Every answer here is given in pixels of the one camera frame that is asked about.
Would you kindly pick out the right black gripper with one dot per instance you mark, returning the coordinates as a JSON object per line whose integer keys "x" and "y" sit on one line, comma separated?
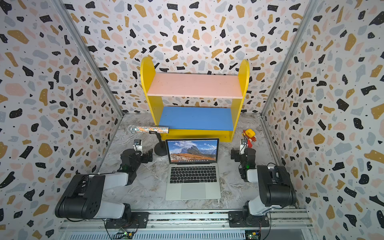
{"x": 237, "y": 155}

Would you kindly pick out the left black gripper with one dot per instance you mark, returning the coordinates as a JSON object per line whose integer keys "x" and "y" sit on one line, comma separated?
{"x": 144, "y": 157}

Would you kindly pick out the silver laptop computer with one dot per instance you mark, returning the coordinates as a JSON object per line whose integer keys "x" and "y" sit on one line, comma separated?
{"x": 194, "y": 171}

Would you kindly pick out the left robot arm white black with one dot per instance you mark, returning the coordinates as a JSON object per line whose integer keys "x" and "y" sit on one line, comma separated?
{"x": 82, "y": 199}

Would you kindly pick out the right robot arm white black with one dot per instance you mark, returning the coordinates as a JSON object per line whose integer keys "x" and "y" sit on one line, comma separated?
{"x": 276, "y": 191}

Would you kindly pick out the red yellow toy figure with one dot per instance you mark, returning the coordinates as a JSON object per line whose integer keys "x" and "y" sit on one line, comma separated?
{"x": 250, "y": 136}

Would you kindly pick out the glitter microphone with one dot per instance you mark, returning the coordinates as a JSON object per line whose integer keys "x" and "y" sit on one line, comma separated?
{"x": 144, "y": 129}

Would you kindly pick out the yellow pink blue shelf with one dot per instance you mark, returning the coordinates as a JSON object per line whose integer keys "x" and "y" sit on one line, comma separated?
{"x": 195, "y": 122}

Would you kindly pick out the left green circuit board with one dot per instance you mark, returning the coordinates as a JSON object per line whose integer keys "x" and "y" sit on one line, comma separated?
{"x": 124, "y": 235}

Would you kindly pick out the green circuit board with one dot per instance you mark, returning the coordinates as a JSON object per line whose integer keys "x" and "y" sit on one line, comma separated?
{"x": 124, "y": 235}
{"x": 252, "y": 235}

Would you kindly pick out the right green circuit board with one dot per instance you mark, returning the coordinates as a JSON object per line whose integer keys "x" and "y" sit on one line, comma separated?
{"x": 252, "y": 235}

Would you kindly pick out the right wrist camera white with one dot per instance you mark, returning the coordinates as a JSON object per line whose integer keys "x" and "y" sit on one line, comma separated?
{"x": 244, "y": 144}

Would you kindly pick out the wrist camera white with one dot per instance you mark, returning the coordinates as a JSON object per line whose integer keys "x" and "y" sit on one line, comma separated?
{"x": 138, "y": 145}
{"x": 244, "y": 144}

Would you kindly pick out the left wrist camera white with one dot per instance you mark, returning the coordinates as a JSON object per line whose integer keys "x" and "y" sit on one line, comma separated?
{"x": 138, "y": 145}

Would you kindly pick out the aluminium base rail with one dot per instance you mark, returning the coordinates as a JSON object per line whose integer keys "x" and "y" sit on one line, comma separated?
{"x": 286, "y": 224}

